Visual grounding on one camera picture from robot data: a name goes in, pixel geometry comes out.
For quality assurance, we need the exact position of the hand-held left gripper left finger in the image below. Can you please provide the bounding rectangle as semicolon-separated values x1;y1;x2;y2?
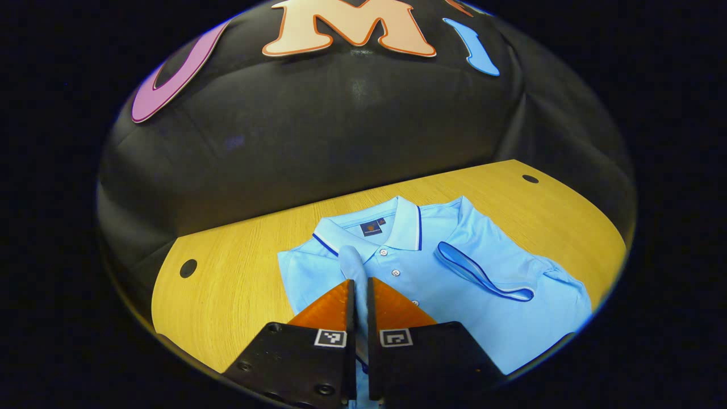
222;278;358;408

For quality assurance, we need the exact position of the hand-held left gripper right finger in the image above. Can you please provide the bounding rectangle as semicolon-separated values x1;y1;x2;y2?
366;277;507;406

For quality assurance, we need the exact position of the light blue polo T-shirt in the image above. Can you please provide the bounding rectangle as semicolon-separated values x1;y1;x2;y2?
277;195;594;409

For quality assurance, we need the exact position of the black backdrop cloth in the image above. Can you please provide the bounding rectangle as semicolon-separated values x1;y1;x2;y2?
97;0;637;319

